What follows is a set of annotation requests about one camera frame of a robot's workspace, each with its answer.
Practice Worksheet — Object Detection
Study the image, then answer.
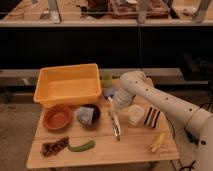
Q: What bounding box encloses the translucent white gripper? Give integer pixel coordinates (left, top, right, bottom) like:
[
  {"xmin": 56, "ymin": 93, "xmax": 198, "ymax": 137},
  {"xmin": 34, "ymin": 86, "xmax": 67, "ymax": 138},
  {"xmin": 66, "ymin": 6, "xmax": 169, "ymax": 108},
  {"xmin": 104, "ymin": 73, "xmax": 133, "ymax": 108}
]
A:
[{"xmin": 113, "ymin": 88, "xmax": 135, "ymax": 108}]

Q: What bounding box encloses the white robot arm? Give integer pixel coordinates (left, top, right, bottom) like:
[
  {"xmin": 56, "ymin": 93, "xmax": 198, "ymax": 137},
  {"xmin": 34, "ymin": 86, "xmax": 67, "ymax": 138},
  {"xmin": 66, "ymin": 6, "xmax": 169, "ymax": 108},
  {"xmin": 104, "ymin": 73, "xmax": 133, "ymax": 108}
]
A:
[{"xmin": 113, "ymin": 71, "xmax": 213, "ymax": 171}]

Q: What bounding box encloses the yellow plastic tray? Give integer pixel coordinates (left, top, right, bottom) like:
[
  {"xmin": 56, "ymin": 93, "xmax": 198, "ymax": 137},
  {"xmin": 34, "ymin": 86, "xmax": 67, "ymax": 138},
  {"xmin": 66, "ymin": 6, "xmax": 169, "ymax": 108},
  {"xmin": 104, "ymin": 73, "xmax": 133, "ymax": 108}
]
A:
[{"xmin": 34, "ymin": 63, "xmax": 101, "ymax": 108}]

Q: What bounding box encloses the white plastic cup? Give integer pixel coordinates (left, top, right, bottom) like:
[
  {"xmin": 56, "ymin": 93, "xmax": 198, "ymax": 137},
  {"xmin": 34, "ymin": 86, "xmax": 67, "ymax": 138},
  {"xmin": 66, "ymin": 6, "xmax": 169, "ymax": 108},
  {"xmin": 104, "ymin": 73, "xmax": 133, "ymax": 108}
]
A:
[{"xmin": 128, "ymin": 105, "xmax": 145, "ymax": 126}]

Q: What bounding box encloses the green and blue bottle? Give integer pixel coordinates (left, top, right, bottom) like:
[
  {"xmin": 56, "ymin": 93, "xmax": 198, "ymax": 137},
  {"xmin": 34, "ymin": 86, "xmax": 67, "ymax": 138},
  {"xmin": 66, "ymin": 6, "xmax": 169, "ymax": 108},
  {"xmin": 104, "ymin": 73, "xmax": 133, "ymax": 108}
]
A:
[{"xmin": 102, "ymin": 73, "xmax": 115, "ymax": 99}]

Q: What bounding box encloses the silver metal fork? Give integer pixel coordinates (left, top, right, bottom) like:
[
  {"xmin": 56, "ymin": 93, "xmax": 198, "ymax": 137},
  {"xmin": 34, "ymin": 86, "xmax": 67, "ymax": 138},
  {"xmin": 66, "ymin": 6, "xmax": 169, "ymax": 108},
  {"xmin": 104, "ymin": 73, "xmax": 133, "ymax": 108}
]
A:
[{"xmin": 108, "ymin": 112, "xmax": 121, "ymax": 141}]

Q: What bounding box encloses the striped black red sponge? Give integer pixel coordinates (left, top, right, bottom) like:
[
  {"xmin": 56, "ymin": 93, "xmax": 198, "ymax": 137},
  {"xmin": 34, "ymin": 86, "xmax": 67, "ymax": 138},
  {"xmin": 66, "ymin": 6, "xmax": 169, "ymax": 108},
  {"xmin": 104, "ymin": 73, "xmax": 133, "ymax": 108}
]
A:
[{"xmin": 144, "ymin": 107, "xmax": 161, "ymax": 129}]

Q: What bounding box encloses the dark bowl with cloth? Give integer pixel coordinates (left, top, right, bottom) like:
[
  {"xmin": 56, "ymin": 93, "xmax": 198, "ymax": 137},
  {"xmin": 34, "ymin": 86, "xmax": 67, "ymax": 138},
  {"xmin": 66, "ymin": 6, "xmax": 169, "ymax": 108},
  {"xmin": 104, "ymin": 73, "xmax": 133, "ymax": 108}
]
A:
[{"xmin": 75, "ymin": 104, "xmax": 101, "ymax": 126}]

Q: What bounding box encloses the wooden table board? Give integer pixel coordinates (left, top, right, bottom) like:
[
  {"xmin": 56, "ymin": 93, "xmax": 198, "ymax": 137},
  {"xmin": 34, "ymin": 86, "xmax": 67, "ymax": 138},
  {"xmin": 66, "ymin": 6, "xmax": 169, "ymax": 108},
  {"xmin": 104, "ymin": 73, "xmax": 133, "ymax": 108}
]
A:
[{"xmin": 27, "ymin": 96, "xmax": 179, "ymax": 169}]

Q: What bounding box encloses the green chili pepper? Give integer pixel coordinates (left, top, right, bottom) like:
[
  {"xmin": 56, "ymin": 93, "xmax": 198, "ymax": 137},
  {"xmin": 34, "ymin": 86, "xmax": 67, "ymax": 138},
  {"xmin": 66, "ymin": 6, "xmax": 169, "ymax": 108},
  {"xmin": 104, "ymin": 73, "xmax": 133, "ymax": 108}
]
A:
[{"xmin": 68, "ymin": 140, "xmax": 95, "ymax": 152}]

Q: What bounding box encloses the orange clay bowl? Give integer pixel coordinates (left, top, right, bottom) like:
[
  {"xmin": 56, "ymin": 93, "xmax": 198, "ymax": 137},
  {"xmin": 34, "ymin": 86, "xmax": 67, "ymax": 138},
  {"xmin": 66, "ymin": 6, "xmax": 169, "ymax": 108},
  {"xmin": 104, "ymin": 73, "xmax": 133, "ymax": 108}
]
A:
[{"xmin": 42, "ymin": 105, "xmax": 72, "ymax": 130}]

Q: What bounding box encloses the black cable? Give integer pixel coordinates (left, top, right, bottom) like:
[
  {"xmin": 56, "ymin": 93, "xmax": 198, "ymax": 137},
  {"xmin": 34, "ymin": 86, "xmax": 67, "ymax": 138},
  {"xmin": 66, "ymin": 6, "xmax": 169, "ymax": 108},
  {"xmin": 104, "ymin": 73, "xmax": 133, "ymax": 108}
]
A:
[{"xmin": 166, "ymin": 118, "xmax": 201, "ymax": 171}]

